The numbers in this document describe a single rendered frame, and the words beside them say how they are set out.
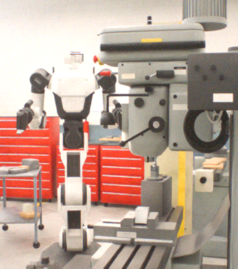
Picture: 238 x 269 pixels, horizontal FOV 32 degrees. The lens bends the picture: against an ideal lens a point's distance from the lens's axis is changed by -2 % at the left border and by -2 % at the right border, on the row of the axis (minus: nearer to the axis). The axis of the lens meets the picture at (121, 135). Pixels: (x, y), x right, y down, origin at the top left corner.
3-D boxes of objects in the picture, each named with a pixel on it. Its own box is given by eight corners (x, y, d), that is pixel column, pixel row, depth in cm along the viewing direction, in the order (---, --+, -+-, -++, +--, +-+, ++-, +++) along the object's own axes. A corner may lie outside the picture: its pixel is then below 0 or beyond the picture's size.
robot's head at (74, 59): (64, 68, 268) (64, 54, 267) (80, 68, 269) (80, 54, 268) (64, 66, 261) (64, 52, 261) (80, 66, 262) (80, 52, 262)
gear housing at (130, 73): (116, 84, 185) (116, 61, 185) (128, 87, 209) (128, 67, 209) (194, 83, 178) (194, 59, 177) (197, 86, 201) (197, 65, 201)
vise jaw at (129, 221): (120, 226, 177) (120, 217, 176) (125, 219, 189) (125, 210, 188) (133, 227, 175) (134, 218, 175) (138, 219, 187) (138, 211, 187)
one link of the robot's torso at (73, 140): (64, 146, 290) (64, 120, 289) (83, 146, 291) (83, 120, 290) (63, 149, 262) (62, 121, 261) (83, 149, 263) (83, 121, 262)
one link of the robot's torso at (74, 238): (60, 242, 281) (58, 180, 263) (90, 241, 283) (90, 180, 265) (59, 257, 267) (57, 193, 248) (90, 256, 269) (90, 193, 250)
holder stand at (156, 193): (140, 215, 225) (140, 178, 224) (151, 206, 246) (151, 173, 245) (162, 217, 221) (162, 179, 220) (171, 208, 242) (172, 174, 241)
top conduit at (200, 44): (99, 51, 182) (99, 42, 182) (102, 52, 186) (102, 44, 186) (205, 48, 172) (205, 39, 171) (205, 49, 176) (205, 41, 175)
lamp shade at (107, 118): (99, 124, 200) (99, 111, 200) (114, 124, 201) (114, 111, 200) (100, 125, 193) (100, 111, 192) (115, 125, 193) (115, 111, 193)
